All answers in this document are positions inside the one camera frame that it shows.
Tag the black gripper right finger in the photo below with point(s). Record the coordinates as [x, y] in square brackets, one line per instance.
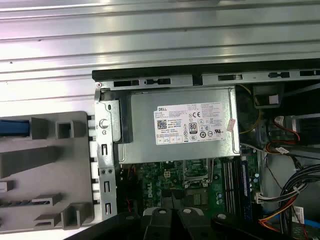
[192, 225]

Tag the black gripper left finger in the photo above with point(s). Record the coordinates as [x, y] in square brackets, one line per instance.
[152, 225]

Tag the hard disk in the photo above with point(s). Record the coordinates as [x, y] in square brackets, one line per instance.
[12, 127]

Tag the green motherboard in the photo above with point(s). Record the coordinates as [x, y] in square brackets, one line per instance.
[155, 175]

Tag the black RAM slot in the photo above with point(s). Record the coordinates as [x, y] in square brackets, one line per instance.
[232, 187]
[226, 187]

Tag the CPU socket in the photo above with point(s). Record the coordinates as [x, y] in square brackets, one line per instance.
[195, 172]

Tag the silver power supply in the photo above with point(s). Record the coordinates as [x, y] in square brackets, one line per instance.
[140, 120]

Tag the grey plastic parts rack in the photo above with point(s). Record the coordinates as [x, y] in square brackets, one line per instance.
[50, 160]

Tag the grey optical drive cage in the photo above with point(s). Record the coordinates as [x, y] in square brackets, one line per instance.
[307, 130]

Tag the black open PC case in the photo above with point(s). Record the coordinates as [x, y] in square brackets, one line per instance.
[150, 74]

